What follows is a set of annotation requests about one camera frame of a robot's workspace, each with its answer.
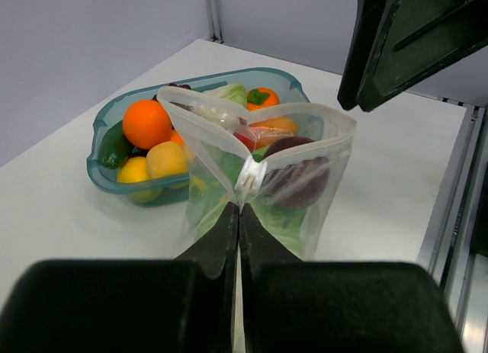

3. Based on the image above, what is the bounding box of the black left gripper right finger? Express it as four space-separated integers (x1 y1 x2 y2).
239 203 302 352

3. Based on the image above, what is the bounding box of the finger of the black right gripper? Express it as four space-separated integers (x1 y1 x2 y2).
356 0 487 112
337 0 387 110

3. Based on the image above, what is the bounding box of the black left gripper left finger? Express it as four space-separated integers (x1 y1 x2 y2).
175 202 239 352

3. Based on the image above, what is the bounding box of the dark red plum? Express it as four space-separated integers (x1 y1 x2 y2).
262 156 329 210

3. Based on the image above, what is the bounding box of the green white lettuce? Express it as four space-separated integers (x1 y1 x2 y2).
185 146 306 256

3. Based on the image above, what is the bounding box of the teal plastic basket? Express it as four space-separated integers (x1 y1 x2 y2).
86 67 310 203

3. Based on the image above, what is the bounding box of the clear dotted zip bag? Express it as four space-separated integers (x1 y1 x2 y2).
157 86 357 259

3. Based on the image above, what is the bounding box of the yellow peach fruit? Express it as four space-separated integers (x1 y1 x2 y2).
146 141 188 178

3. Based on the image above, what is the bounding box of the orange red bell pepper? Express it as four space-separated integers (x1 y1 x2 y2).
233 117 299 152

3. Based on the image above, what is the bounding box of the yellow lemon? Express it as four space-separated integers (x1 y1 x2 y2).
117 156 162 204

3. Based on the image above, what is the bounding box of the green cucumber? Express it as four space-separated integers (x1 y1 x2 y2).
98 120 134 169

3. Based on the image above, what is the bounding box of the orange fruit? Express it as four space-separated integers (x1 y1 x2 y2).
122 99 172 149

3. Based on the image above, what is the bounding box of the orange persimmon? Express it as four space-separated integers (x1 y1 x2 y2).
247 87 281 111

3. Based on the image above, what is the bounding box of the red grapes bunch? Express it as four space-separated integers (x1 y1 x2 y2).
151 82 192 102

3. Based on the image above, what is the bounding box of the left aluminium frame post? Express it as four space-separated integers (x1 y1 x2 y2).
205 0 224 43

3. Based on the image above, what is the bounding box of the aluminium frame post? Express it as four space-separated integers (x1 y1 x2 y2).
205 0 224 43
416 97 487 332

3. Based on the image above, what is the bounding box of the right aluminium frame post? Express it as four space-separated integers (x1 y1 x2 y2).
416 97 487 332

